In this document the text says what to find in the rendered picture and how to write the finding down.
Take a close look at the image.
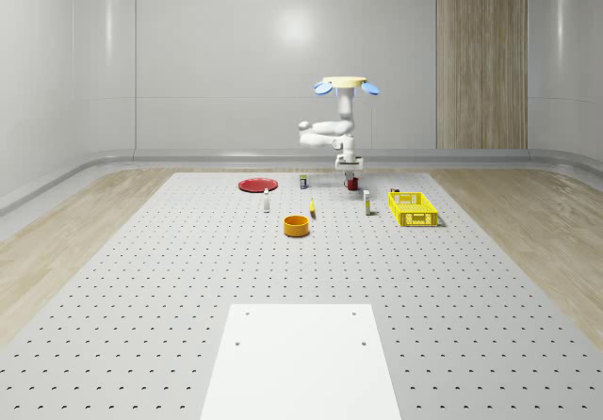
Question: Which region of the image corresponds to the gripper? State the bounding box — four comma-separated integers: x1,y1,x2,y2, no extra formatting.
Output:
334,153,365,182

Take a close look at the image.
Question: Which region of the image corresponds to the drone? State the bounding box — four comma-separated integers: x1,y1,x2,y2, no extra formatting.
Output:
314,75,381,97

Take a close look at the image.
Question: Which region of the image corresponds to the yellow bowl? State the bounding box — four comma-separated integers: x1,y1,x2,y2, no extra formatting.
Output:
283,215,311,238

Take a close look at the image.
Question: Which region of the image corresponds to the yellow basket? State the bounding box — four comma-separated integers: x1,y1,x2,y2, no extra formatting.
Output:
387,190,439,228

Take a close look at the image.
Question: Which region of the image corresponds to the red plate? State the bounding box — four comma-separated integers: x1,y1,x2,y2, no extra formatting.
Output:
237,177,280,194

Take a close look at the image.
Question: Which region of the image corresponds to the white board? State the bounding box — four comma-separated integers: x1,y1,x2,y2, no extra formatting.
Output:
200,303,403,420

